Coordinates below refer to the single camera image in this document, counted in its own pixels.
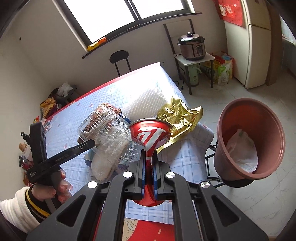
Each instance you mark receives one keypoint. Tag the white sleeve left forearm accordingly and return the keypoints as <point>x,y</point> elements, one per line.
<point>24,211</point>

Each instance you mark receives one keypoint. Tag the yellow orange item on sill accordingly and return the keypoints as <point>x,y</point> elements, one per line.
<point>96,44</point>

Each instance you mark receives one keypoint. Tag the black window frame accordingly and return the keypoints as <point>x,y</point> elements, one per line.
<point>92,20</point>

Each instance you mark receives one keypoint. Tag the green electric kettle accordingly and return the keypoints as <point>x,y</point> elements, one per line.
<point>194,72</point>

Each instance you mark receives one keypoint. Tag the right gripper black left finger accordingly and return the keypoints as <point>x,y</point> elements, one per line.
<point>135,190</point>

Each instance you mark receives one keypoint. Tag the white plastic bag in bucket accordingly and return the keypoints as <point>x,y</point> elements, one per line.
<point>242,150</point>

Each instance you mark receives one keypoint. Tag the colourful shopping bags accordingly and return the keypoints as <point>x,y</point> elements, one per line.
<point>218,68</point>

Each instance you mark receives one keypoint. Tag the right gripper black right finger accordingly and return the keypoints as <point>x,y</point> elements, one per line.
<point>162,190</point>

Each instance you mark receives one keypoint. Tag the small white side table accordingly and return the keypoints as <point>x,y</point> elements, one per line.
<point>182,69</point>

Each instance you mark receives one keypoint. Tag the red hanging cloth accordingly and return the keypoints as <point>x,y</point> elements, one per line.
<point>230,11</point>

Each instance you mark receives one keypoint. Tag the cream white refrigerator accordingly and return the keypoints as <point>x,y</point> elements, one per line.
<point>250,44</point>

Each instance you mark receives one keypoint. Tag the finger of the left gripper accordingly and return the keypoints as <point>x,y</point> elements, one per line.
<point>79,149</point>

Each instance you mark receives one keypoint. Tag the white foam net sleeve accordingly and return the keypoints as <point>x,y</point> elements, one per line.
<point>144,105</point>

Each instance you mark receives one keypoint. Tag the brown plastic trash bucket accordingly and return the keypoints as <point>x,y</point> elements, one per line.
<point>263,127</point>

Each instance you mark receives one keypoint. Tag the silver electric pressure cooker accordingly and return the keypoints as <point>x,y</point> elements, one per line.
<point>192,46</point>

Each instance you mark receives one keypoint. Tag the gold foil wrapper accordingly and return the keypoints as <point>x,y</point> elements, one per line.
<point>182,119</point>

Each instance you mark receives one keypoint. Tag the person's left hand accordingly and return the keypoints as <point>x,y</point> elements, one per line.
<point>42,192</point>

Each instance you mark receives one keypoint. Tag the blue plaid tablecloth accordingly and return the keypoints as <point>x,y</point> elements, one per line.
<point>185,157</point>

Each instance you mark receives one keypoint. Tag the clear plastic food container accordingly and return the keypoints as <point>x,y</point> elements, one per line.
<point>109,131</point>

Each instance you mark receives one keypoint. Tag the crushed red soda can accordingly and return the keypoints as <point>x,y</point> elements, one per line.
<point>151,133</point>

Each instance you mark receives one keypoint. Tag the black chair with clutter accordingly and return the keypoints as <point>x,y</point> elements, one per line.
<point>58,99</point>

